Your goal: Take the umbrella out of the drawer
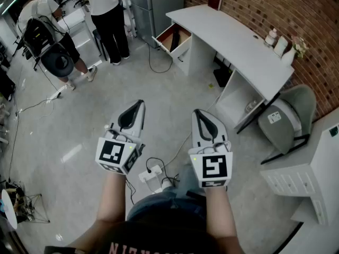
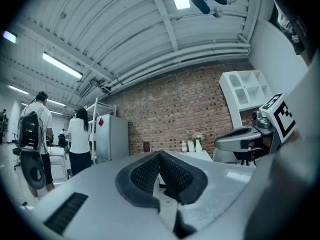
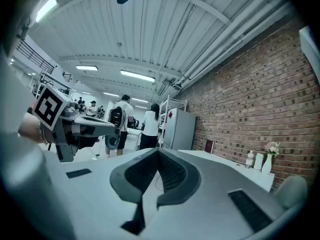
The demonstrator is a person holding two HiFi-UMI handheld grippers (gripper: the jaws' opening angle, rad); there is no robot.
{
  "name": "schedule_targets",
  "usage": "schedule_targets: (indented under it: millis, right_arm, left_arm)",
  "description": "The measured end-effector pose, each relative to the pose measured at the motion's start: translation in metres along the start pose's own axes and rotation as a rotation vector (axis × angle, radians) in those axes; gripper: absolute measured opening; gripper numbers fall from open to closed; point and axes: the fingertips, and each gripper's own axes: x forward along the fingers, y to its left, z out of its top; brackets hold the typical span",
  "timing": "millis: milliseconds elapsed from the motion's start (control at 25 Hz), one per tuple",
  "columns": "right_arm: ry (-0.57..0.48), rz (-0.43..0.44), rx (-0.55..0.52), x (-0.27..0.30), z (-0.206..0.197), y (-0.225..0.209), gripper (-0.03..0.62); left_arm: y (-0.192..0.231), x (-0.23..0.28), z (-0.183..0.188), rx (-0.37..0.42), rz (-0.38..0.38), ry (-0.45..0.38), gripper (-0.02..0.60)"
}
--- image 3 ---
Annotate light grey chair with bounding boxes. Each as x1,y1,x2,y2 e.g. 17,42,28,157
273,174,309,210

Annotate white wooden cabinet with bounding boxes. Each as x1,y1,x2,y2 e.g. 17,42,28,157
177,149,276,193

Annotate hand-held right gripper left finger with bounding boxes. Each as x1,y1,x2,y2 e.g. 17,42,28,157
61,148,161,240

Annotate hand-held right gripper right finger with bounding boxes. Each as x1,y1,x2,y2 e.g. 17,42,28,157
145,148,286,240

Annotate white ceiling pipes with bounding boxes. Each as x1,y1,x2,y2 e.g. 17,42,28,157
173,0,297,89

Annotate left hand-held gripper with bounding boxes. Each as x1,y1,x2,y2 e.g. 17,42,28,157
33,83,121,163

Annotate white refrigerator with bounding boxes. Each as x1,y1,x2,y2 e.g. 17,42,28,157
163,107,197,150

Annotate white cup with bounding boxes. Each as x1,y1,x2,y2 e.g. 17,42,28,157
253,152,265,171

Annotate clear plastic bottle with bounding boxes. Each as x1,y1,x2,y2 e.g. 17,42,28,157
244,149,255,170

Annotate black metal railing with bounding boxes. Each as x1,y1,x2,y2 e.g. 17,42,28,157
15,39,55,75

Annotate white vase with flowers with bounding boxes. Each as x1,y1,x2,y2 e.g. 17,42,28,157
260,141,281,175

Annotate long ceiling light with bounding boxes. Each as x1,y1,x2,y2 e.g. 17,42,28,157
35,0,59,23
75,64,99,72
120,69,156,83

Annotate dark red book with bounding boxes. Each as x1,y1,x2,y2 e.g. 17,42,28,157
204,139,216,154

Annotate black backpack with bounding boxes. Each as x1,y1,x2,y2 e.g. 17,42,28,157
108,106,126,129

